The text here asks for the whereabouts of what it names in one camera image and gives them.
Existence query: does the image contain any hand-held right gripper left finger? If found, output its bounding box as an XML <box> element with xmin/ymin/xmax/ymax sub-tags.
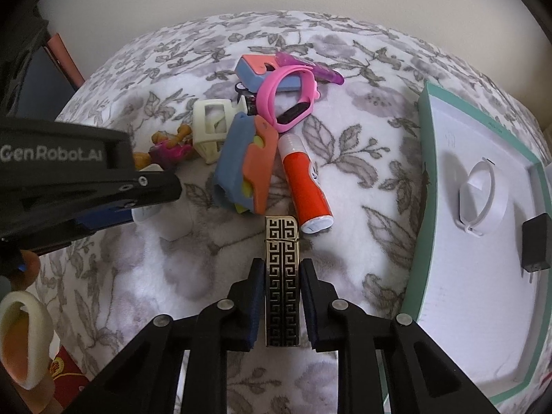
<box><xmin>65</xmin><ymin>259</ymin><xmax>266</xmax><ymax>414</ymax></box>

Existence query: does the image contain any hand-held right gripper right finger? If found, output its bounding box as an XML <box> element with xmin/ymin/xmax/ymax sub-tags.
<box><xmin>299</xmin><ymin>259</ymin><xmax>503</xmax><ymax>414</ymax></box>

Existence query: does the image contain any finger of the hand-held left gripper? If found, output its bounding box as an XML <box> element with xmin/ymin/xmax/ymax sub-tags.
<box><xmin>78</xmin><ymin>169</ymin><xmax>183</xmax><ymax>229</ymax></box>

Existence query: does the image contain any gold black patterned lighter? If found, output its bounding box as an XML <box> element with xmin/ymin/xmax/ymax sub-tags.
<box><xmin>264</xmin><ymin>215</ymin><xmax>301</xmax><ymax>348</ymax></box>

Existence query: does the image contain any white charger plug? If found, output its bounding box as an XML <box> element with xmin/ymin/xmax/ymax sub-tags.
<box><xmin>131</xmin><ymin>205</ymin><xmax>193</xmax><ymax>241</ymax></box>

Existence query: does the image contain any cream hair claw clip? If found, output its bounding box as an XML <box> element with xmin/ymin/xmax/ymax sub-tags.
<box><xmin>192</xmin><ymin>99</ymin><xmax>246</xmax><ymax>165</ymax></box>

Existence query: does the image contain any red glue bottle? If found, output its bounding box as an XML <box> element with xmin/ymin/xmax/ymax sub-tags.
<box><xmin>278</xmin><ymin>133</ymin><xmax>335</xmax><ymax>234</ymax></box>

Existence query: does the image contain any pink smart watch band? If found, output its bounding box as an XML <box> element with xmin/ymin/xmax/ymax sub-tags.
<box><xmin>254</xmin><ymin>64</ymin><xmax>320</xmax><ymax>134</ymax></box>

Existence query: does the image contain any teal white cardboard box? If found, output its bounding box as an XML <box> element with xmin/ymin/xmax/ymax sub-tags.
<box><xmin>401</xmin><ymin>80</ymin><xmax>552</xmax><ymax>412</ymax></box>

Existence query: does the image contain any person's left hand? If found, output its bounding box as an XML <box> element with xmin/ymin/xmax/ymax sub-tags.
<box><xmin>19</xmin><ymin>250</ymin><xmax>42</xmax><ymax>290</ymax></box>

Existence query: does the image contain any small pink doll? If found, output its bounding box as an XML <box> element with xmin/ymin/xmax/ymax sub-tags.
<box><xmin>133</xmin><ymin>124</ymin><xmax>195</xmax><ymax>171</ymax></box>

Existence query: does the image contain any dark cabinet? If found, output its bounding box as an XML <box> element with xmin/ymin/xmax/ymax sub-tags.
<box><xmin>0</xmin><ymin>4</ymin><xmax>86</xmax><ymax>118</ymax></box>

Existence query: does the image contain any floral blanket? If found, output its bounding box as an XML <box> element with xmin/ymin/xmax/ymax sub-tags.
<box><xmin>32</xmin><ymin>11</ymin><xmax>552</xmax><ymax>414</ymax></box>

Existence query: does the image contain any red packet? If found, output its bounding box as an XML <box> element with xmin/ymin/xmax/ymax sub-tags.
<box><xmin>51</xmin><ymin>345</ymin><xmax>88</xmax><ymax>397</ymax></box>

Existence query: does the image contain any white wrist band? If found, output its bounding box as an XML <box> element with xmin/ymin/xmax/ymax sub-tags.
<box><xmin>453</xmin><ymin>157</ymin><xmax>510</xmax><ymax>236</ymax></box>

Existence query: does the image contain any purple lighter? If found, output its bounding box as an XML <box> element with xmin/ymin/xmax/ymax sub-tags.
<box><xmin>276</xmin><ymin>51</ymin><xmax>346</xmax><ymax>85</ymax></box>

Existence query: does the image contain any black power adapter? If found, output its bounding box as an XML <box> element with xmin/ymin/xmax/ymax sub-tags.
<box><xmin>521</xmin><ymin>213</ymin><xmax>552</xmax><ymax>273</ymax></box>

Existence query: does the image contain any cream ring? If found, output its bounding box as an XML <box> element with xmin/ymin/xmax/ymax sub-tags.
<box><xmin>0</xmin><ymin>291</ymin><xmax>55</xmax><ymax>389</ymax></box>

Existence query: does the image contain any dark metal keychain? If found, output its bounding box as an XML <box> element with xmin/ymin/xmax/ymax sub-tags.
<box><xmin>234</xmin><ymin>81</ymin><xmax>259</xmax><ymax>115</ymax></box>

